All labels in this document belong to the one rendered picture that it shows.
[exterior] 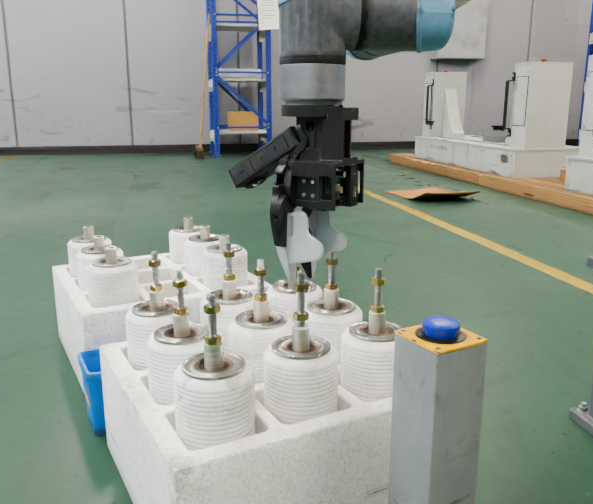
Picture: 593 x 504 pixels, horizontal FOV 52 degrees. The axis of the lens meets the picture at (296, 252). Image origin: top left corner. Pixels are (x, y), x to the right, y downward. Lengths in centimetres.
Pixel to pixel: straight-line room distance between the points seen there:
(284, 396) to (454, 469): 21
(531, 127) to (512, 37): 420
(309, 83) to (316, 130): 5
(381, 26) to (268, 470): 51
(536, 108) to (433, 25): 353
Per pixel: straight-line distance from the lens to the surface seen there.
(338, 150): 69
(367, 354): 81
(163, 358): 82
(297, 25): 69
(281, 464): 75
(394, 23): 71
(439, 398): 66
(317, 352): 77
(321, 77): 69
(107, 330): 120
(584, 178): 362
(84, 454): 110
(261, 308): 87
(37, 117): 726
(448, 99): 545
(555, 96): 431
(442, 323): 66
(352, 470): 81
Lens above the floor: 56
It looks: 14 degrees down
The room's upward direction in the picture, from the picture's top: straight up
